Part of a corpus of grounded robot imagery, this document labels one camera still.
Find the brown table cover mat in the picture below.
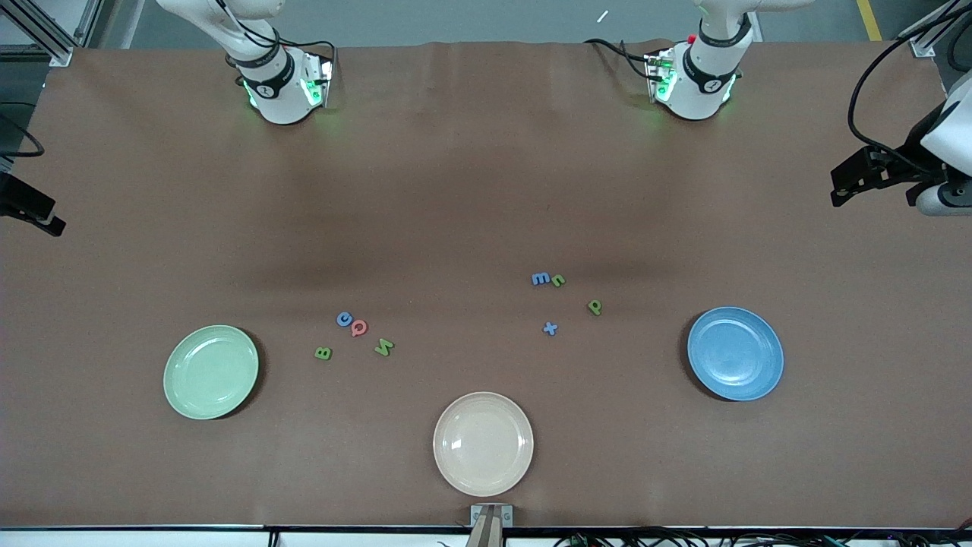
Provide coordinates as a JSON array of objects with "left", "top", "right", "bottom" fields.
[{"left": 0, "top": 40, "right": 972, "bottom": 529}]

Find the black cable bundle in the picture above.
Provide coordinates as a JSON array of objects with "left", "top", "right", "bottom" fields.
[{"left": 554, "top": 524, "right": 972, "bottom": 547}]

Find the beige plate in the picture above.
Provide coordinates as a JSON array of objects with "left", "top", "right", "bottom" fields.
[{"left": 433, "top": 391, "right": 535, "bottom": 498}]

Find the metal base connector plate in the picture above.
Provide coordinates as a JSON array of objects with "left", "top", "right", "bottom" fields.
[
  {"left": 645, "top": 49, "right": 678, "bottom": 103},
  {"left": 302, "top": 55, "right": 336, "bottom": 107}
]

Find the blue plate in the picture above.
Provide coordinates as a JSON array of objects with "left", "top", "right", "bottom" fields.
[{"left": 687, "top": 306, "right": 784, "bottom": 402}]

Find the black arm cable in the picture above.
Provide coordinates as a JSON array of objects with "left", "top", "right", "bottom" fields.
[
  {"left": 848, "top": 4, "right": 972, "bottom": 172},
  {"left": 0, "top": 114, "right": 46, "bottom": 159}
]

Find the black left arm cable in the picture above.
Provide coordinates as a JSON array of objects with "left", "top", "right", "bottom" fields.
[{"left": 848, "top": 4, "right": 972, "bottom": 172}]

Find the white table edge rail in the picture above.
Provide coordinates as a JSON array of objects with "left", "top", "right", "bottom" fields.
[{"left": 0, "top": 526, "right": 972, "bottom": 547}]

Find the light green plate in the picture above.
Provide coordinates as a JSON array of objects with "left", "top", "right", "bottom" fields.
[{"left": 163, "top": 325, "right": 260, "bottom": 421}]

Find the black base cable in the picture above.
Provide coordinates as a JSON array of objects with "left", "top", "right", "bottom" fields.
[
  {"left": 300, "top": 40, "right": 338, "bottom": 81},
  {"left": 583, "top": 38, "right": 654, "bottom": 81}
]

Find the aluminium frame profile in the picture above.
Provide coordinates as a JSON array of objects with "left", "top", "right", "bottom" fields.
[
  {"left": 0, "top": 0, "right": 103, "bottom": 66},
  {"left": 900, "top": 0, "right": 972, "bottom": 58}
]

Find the grey camera stand bracket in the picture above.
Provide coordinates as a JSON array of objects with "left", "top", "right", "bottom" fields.
[{"left": 465, "top": 504, "right": 515, "bottom": 547}]

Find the yellow floor tape strip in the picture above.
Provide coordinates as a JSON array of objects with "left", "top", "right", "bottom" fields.
[{"left": 857, "top": 0, "right": 883, "bottom": 41}]

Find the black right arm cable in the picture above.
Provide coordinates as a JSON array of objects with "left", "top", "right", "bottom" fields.
[{"left": 0, "top": 114, "right": 46, "bottom": 159}]

